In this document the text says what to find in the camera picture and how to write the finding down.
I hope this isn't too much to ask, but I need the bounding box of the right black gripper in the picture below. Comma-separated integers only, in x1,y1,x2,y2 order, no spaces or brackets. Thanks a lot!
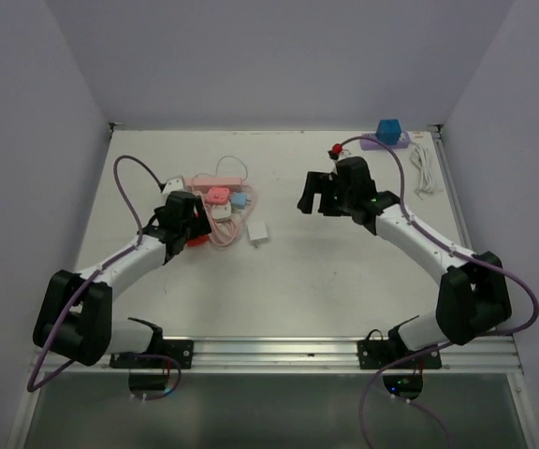
298,171,354,217

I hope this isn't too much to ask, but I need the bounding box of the red cube adapter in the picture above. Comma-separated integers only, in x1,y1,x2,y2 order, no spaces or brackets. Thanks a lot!
187,235,209,247

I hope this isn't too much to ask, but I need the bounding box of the pink power strip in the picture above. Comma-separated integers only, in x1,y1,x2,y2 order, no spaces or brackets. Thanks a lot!
184,176,243,192

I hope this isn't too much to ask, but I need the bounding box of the white plug adapter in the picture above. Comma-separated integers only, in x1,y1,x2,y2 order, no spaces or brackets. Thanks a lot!
211,203,232,222

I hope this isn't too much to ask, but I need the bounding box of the pink plug adapter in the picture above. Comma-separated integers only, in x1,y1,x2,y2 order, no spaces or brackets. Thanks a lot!
205,186,231,206

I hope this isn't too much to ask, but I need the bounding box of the pink power strip cord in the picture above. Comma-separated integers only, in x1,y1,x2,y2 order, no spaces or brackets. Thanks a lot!
194,182,257,249

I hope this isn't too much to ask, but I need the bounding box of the light blue plug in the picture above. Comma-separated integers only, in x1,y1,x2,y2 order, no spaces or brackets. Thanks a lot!
230,192,252,210

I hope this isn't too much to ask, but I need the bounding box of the thin pink charger cable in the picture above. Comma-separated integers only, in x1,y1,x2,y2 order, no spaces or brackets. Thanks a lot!
192,155,248,197

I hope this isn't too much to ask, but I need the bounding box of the purple power strip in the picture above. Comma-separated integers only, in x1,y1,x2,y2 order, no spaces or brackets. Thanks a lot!
359,131,412,151

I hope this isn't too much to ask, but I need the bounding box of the white usb charger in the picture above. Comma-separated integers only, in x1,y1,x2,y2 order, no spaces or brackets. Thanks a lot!
247,221,270,247

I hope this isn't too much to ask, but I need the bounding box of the blue cube adapter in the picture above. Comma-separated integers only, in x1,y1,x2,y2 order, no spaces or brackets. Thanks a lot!
375,119,402,146

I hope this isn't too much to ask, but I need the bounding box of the white power cord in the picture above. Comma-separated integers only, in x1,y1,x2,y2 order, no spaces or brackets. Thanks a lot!
407,142,441,198

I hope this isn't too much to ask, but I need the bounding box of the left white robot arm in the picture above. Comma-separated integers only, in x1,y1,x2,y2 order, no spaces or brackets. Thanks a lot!
33,191,211,368

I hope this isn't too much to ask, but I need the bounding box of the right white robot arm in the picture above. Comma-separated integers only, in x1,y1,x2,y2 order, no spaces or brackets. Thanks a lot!
298,156,512,368

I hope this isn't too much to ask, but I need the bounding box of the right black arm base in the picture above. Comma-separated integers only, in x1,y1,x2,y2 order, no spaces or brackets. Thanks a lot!
357,325,443,401

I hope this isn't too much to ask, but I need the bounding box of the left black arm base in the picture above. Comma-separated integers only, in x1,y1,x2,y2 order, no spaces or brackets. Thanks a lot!
107,317,194,402

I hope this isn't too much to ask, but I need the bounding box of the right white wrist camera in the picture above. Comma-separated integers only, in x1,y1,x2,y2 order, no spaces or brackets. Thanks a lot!
331,155,346,172

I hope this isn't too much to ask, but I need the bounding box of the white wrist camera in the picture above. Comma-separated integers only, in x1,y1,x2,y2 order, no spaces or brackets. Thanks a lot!
331,155,346,172
161,175,185,196

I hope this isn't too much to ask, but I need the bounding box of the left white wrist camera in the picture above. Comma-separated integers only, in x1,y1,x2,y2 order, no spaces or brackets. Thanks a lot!
161,175,185,196

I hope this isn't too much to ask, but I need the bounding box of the aluminium front rail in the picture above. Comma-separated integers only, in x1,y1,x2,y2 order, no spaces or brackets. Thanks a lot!
30,332,525,375

